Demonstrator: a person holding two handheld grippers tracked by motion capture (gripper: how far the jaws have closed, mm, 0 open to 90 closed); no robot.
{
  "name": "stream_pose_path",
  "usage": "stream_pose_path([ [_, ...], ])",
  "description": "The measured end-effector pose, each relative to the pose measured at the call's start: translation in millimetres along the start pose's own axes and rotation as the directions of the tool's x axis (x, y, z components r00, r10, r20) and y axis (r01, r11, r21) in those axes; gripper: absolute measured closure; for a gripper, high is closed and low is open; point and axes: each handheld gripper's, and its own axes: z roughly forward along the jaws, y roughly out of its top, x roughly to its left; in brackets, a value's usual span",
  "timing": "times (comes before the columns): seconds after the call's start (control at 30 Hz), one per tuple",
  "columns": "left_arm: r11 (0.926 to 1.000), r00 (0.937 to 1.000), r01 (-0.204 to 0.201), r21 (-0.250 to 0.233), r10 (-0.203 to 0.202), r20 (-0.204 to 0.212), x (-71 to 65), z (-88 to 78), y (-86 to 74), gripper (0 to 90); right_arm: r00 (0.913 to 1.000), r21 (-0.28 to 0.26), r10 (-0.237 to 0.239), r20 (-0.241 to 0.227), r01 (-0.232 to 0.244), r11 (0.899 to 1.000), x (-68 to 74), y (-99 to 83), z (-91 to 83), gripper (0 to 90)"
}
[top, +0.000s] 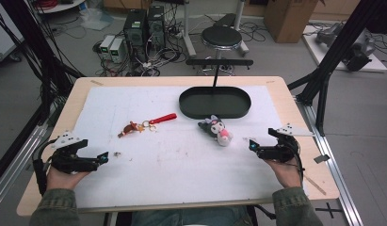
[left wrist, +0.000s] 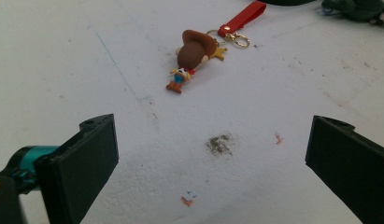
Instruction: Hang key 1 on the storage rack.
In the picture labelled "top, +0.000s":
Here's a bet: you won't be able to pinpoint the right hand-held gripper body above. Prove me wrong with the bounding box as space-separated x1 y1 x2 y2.
256 122 315 164

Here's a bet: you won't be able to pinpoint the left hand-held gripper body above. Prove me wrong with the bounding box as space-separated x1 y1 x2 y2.
49 130 100 174

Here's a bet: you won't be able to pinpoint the person's left hand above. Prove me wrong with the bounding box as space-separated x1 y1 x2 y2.
45 165 90 191

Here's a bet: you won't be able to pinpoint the person's right hand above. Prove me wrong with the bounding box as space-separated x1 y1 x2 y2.
264 156 303 189

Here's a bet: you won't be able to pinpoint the grey and pink plush toy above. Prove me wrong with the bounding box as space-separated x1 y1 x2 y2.
197 114 234 148

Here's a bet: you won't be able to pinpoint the small black tag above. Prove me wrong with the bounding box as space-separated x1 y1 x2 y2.
313 153 331 165

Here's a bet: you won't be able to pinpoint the thin wooden stick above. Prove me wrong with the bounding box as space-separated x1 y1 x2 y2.
303 174 328 196

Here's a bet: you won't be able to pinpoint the black oval tray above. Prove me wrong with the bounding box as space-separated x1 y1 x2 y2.
178 86 252 120

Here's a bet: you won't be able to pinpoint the white foam mat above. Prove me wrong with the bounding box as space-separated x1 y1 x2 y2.
72 85 308 209

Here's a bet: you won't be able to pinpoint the wooden table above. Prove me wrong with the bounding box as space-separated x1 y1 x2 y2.
16 75 341 218

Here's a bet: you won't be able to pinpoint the black T-shaped hanger stand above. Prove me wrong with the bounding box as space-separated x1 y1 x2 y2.
185 58 254 89

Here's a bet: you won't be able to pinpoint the person's legs in jeans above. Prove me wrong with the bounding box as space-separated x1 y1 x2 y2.
130 205 250 226

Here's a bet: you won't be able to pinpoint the white floor board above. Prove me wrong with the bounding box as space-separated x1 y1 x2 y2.
301 24 387 73

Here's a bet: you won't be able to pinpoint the white power supply unit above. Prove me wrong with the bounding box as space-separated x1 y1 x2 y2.
99 34 116 60
108 37 125 64

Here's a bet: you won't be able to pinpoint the black round stool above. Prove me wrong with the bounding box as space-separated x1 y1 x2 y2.
200 25 244 60

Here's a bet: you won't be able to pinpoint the grey robot device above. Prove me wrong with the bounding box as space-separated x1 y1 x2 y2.
314 22 378 73

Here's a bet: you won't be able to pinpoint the cardboard box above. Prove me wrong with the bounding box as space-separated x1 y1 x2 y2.
264 0 321 44

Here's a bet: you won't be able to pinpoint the black computer tower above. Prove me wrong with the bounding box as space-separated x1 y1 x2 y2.
146 5 167 51
122 8 149 62

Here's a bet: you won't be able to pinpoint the clear plastic bag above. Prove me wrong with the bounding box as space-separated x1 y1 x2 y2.
79 8 115 31

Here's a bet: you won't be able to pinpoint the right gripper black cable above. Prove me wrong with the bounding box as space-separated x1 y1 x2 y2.
286 137 306 189

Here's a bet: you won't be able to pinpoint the aluminium rail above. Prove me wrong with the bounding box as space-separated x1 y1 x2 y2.
294 95 366 226
0 123 49 211

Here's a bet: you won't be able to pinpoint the red strap keychain with figure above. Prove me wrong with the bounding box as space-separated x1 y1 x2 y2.
117 112 178 139

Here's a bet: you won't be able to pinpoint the black metal frame stand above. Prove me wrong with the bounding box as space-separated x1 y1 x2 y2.
0 0 87 186
287 0 387 137

